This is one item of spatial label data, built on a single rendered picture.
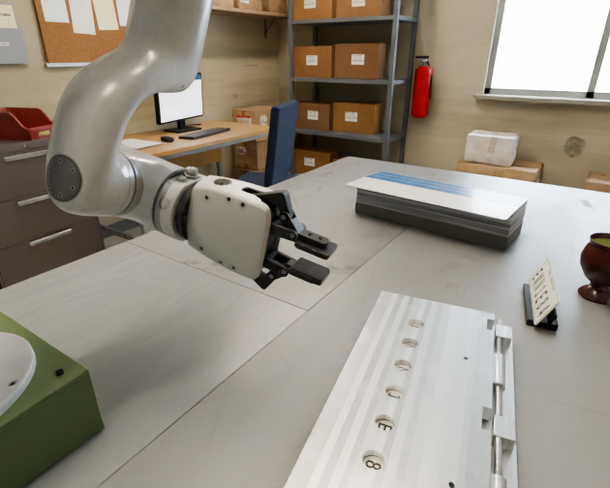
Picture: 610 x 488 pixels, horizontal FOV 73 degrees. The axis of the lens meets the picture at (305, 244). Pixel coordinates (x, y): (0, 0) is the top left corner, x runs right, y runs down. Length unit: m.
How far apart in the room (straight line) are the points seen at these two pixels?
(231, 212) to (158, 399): 0.27
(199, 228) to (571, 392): 0.52
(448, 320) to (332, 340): 0.18
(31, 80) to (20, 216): 0.95
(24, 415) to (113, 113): 0.31
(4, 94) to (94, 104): 2.72
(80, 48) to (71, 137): 2.91
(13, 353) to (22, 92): 2.73
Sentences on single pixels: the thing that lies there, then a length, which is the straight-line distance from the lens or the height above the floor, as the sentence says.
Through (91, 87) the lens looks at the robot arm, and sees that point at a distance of 0.49.
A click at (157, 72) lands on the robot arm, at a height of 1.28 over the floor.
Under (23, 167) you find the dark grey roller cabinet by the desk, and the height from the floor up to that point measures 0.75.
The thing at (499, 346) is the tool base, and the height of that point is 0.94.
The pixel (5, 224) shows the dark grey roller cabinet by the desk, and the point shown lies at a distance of 2.68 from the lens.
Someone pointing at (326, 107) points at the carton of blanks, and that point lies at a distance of 4.10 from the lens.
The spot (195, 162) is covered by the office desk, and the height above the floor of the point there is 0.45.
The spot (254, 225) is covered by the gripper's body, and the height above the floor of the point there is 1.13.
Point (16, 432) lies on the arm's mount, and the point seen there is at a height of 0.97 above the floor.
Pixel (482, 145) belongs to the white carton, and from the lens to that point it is 3.61.
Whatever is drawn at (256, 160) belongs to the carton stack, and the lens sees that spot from 4.08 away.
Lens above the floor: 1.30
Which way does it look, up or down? 25 degrees down
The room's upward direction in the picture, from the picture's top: straight up
